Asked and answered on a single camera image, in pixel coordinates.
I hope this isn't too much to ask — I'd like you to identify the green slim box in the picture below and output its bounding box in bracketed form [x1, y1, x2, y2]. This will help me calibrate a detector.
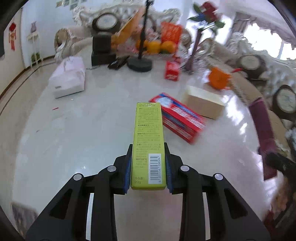
[130, 102, 167, 190]

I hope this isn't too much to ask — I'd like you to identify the beige cardboard box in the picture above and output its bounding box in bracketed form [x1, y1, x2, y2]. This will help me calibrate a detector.
[182, 86, 225, 120]

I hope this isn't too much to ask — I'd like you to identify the purple remote case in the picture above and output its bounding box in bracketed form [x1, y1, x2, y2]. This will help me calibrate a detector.
[248, 97, 277, 181]

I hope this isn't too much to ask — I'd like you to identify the red toothpaste box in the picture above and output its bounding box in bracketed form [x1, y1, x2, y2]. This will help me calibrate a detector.
[149, 92, 205, 144]

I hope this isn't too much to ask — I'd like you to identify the orange mug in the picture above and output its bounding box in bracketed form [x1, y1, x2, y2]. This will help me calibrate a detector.
[208, 67, 231, 90]

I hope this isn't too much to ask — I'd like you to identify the pink tissue pack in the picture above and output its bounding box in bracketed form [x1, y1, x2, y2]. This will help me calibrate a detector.
[49, 56, 86, 98]

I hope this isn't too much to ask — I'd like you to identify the small red box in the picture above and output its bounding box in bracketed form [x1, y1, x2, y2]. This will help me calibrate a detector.
[164, 61, 180, 81]

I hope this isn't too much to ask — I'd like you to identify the black box stack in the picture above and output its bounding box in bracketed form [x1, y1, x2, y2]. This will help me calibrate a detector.
[91, 32, 116, 66]

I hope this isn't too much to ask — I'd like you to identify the black phone stand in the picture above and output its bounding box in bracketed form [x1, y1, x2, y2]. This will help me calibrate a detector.
[127, 0, 154, 73]

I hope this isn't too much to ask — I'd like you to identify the fruit tray with oranges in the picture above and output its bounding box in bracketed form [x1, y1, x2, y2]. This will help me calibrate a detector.
[113, 39, 178, 55]

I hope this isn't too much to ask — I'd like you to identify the red snack bag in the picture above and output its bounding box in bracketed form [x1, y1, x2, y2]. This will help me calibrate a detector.
[161, 22, 182, 46]

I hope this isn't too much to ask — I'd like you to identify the orange paper bag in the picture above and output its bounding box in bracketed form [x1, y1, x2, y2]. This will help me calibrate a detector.
[111, 7, 144, 46]

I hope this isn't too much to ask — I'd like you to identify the purple glass vase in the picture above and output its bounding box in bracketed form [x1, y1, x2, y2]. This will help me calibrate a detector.
[184, 1, 225, 74]

